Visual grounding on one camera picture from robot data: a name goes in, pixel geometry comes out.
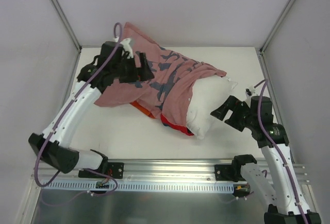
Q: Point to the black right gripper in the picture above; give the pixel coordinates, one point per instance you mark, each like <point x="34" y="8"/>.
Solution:
<point x="237" y="113"/>

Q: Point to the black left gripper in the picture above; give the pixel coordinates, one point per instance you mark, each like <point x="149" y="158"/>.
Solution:
<point x="132" y="70"/>

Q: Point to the white pillow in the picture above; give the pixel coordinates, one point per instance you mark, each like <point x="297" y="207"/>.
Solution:
<point x="207" y="95"/>

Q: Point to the red cartoon pillowcase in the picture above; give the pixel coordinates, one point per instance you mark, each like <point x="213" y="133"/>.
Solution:
<point x="167" y="96"/>

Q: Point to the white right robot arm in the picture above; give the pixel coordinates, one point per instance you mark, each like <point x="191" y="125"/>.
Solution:
<point x="282" y="198"/>

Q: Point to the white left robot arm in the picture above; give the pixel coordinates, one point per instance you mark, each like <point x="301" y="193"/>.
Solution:
<point x="52" y="146"/>

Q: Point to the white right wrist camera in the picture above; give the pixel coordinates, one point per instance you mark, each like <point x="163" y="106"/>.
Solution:
<point x="250" y="91"/>

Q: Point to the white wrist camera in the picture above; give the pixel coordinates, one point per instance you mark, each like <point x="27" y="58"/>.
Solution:
<point x="126" y="43"/>
<point x="250" y="91"/>

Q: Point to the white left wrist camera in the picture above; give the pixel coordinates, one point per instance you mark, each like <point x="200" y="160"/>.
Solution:
<point x="126" y="43"/>

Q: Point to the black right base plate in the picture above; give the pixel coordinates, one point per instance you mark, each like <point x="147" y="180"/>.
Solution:
<point x="223" y="172"/>

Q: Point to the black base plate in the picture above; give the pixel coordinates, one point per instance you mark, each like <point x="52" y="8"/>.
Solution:
<point x="113" y="169"/>
<point x="223" y="172"/>

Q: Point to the right aluminium frame post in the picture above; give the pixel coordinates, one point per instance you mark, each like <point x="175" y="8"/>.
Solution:
<point x="283" y="14"/>

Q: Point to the aluminium frame post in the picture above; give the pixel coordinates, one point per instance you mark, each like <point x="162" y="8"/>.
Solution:
<point x="283" y="14"/>
<point x="62" y="16"/>

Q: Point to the aluminium mounting rail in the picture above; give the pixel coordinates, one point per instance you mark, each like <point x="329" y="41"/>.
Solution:
<point x="171" y="170"/>

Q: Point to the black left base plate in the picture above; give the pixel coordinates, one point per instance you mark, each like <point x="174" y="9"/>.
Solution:
<point x="113" y="169"/>

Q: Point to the left aluminium frame post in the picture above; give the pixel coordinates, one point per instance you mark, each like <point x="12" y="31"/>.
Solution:
<point x="62" y="16"/>

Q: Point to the white slotted cable duct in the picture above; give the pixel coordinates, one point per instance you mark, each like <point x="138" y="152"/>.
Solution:
<point x="125" y="186"/>

